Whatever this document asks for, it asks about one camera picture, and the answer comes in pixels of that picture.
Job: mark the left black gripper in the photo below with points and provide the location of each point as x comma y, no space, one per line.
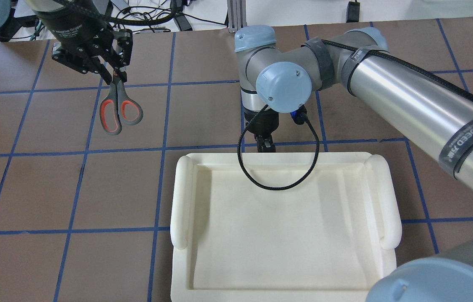
70,30

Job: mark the orange grey handled scissors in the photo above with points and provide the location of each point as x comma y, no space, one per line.
118,108

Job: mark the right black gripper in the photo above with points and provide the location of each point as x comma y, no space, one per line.
263,122

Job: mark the white plastic tray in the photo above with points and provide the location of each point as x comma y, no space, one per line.
329,239

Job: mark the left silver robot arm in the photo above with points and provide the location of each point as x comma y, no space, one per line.
51,15

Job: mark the aluminium frame post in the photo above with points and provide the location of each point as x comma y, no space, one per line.
236,15

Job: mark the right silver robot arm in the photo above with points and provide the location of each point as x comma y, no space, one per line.
433,113

